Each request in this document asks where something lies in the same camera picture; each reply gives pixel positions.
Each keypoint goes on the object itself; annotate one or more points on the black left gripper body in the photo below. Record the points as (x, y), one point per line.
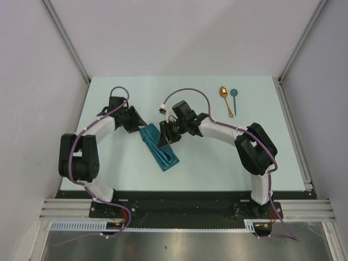
(123, 113)

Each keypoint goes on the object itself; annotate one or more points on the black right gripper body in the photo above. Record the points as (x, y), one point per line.
(174, 129)

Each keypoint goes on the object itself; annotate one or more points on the teal satin napkin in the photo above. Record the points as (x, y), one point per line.
(164, 156)

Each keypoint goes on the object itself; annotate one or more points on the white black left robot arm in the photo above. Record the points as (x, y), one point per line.
(78, 156)

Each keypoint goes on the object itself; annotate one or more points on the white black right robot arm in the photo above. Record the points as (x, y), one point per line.
(255, 149)

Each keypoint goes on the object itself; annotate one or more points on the gold metal spoon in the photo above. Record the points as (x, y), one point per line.
(223, 93)

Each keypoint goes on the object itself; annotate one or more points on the teal plastic spoon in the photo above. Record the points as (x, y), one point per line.
(234, 94)

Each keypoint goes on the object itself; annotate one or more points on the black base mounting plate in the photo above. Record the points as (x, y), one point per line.
(188, 210)

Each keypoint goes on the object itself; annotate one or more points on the white slotted cable duct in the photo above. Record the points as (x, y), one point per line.
(104, 226)

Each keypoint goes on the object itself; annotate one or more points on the left aluminium corner post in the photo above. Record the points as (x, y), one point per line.
(62, 33)

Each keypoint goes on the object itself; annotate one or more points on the aluminium corner post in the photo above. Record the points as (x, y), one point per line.
(62, 33)
(312, 22)

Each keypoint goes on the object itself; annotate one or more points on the aluminium front frame rail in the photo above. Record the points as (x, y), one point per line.
(293, 210)

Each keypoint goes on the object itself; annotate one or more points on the right aluminium side rail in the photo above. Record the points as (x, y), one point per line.
(298, 149)

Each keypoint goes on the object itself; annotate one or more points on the right aluminium corner post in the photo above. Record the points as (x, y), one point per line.
(312, 22)

